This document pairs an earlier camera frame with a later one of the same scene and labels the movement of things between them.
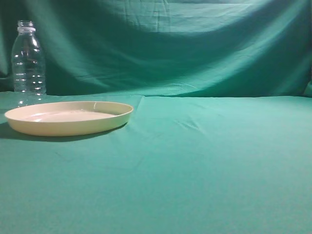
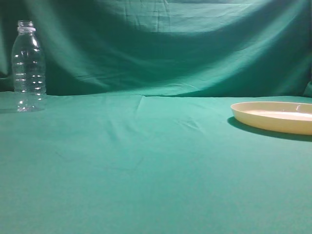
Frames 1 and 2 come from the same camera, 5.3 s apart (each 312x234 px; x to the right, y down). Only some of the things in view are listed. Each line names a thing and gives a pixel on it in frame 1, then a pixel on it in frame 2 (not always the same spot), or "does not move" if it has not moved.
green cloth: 220,139 does not move
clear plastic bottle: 28,67 does not move
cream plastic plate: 68,118 to 288,116
